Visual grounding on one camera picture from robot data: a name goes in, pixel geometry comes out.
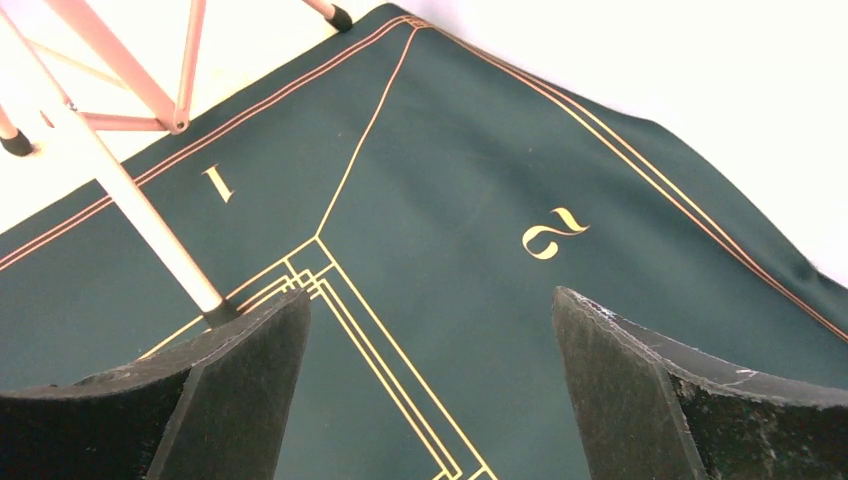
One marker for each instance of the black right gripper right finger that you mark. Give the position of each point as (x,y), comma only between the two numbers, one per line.
(650,407)

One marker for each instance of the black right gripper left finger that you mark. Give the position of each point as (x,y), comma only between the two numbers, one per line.
(213,407)

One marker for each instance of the dark green poker mat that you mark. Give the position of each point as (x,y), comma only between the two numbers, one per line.
(430,198)

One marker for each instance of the pink music stand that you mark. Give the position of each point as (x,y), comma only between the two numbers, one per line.
(171,115)

